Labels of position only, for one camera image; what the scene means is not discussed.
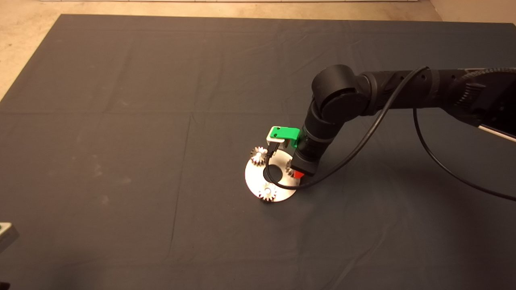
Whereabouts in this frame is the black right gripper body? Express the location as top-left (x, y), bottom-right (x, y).
top-left (290, 146), bottom-right (324, 176)

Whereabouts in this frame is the round metal carrier plate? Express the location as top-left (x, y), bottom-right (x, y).
top-left (245, 148), bottom-right (301, 203)

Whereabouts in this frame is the dark grey table cloth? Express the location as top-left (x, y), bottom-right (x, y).
top-left (0, 14), bottom-right (516, 290)

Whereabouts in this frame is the green right camera mount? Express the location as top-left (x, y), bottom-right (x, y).
top-left (269, 126), bottom-right (301, 150)

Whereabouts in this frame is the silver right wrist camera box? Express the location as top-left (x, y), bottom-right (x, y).
top-left (266, 135), bottom-right (289, 151)

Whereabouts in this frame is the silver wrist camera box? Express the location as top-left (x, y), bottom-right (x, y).
top-left (266, 135), bottom-right (289, 151)
top-left (0, 222), bottom-right (20, 254)

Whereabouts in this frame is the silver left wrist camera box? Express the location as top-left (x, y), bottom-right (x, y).
top-left (0, 222), bottom-right (20, 254)

